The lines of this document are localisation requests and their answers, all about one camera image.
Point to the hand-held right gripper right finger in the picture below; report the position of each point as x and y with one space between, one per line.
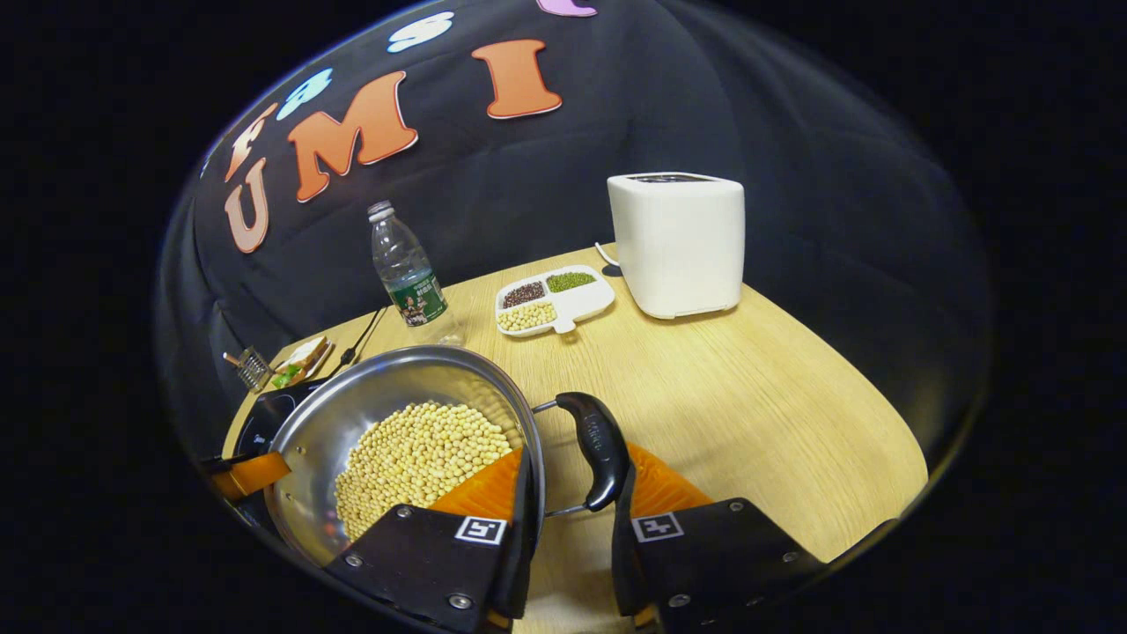
622 563

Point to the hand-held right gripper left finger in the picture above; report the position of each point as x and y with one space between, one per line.
528 546

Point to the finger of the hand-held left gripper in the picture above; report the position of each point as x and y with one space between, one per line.
251 475

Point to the black induction cooktop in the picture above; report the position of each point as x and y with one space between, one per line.
264 418

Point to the pile of soybeans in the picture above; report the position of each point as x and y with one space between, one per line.
414 458

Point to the sandwich with green lettuce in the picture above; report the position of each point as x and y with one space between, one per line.
302 359

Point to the small yellow beans heap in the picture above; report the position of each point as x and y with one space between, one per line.
526 316

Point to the white divided bean dish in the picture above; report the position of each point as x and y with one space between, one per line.
581 304

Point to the dark red beans heap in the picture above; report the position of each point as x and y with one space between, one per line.
523 294

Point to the clear plastic water bottle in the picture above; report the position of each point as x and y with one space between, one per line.
414 277

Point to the green mung beans heap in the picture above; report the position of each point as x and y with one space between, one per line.
570 281

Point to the white box-shaped appliance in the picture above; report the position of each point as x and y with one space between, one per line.
678 246

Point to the black backdrop cloth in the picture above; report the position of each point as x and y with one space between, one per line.
704 106

